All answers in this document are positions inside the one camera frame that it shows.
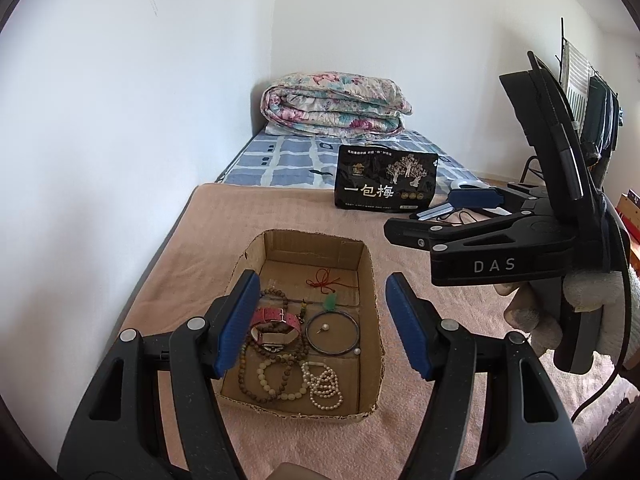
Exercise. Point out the red and yellow box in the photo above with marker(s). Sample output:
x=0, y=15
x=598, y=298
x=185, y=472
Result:
x=631, y=220

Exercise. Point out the pink blanket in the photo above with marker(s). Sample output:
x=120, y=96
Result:
x=165, y=280

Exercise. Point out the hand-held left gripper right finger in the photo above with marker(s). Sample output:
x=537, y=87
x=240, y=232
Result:
x=407, y=325

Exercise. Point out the grey striped trouser leg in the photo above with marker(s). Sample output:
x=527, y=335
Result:
x=612, y=430

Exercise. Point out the person's right hand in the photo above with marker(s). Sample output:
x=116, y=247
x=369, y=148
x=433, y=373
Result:
x=525, y=310

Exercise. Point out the folded floral quilt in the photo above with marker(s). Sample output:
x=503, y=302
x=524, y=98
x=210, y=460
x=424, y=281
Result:
x=335, y=105

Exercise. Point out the dark hanging clothes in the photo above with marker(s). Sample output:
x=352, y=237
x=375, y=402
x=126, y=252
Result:
x=600, y=110

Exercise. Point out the thin metal bangle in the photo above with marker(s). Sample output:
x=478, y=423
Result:
x=356, y=351

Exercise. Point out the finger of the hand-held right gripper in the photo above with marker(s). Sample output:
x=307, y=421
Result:
x=405, y=232
x=475, y=198

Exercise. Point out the metal drying rack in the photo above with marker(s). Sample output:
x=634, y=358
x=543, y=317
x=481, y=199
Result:
x=575, y=80

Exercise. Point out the blue plaid bed sheet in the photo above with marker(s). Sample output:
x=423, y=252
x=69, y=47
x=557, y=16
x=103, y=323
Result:
x=280, y=160

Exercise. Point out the cardboard box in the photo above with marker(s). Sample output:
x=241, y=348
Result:
x=280, y=255

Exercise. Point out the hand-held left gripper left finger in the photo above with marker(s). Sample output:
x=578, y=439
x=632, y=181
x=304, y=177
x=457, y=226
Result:
x=240, y=325

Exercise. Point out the black snack bag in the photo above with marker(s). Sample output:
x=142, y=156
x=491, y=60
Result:
x=385, y=180

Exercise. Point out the pearl stud earring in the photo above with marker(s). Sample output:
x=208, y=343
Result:
x=325, y=329

